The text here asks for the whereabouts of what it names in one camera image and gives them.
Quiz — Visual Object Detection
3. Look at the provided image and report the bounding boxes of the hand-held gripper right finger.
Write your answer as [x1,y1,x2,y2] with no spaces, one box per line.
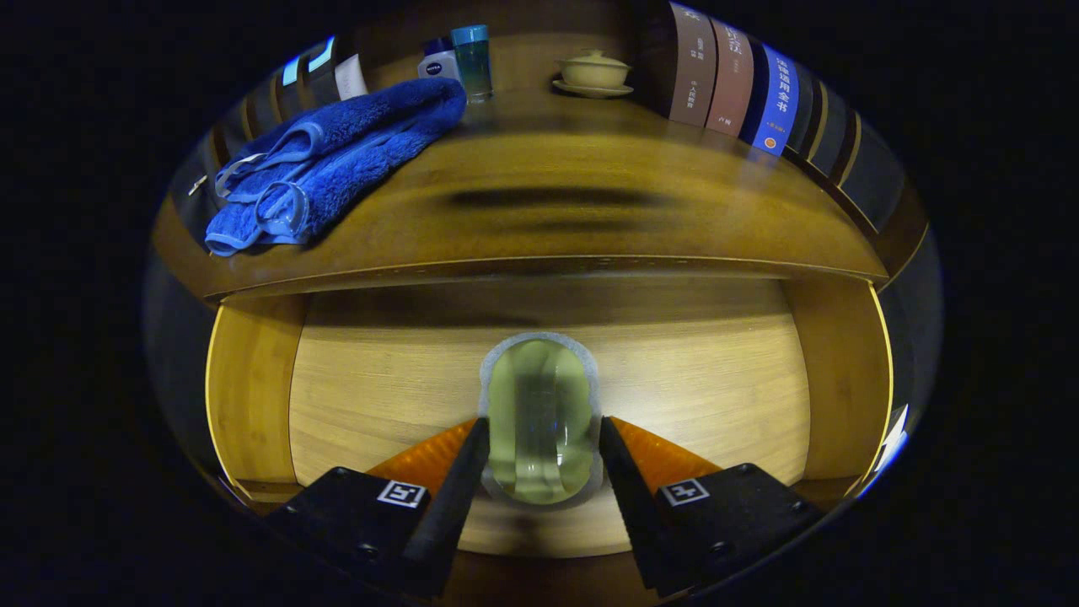
[599,415,827,598]

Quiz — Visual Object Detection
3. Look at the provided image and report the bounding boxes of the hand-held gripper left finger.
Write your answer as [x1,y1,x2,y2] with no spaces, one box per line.
[266,416,491,598]

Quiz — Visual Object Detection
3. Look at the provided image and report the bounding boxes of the green scrub brush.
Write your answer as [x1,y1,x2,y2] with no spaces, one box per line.
[478,331,604,509]

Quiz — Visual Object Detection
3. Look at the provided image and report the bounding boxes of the wooden drawer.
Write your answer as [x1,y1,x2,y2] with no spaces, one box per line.
[205,277,896,606]

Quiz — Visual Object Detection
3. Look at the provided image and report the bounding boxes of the wooden countertop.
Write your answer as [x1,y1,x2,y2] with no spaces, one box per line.
[152,84,890,303]

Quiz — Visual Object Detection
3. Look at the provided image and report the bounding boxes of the blue folded towel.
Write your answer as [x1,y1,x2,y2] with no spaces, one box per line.
[205,78,469,258]

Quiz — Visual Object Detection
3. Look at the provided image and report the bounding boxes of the blue book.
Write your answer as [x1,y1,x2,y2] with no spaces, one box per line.
[740,42,800,158]

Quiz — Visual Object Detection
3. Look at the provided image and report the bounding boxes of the tan lidded teacup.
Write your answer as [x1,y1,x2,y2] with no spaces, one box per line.
[552,49,635,99]

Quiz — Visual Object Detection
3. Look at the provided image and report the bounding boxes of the reddish brown book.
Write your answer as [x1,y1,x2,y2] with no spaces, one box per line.
[706,17,755,137]

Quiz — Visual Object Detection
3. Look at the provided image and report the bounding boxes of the white bottle with blue cap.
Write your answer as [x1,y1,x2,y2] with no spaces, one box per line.
[417,38,462,83]

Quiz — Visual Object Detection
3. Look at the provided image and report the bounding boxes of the white tube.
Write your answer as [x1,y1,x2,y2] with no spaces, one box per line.
[335,53,370,102]

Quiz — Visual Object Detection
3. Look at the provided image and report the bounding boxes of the dark brown book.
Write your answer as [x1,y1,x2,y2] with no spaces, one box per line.
[653,2,717,129]

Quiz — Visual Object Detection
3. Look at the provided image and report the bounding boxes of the teal clear bottle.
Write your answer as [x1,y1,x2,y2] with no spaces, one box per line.
[450,24,494,104]

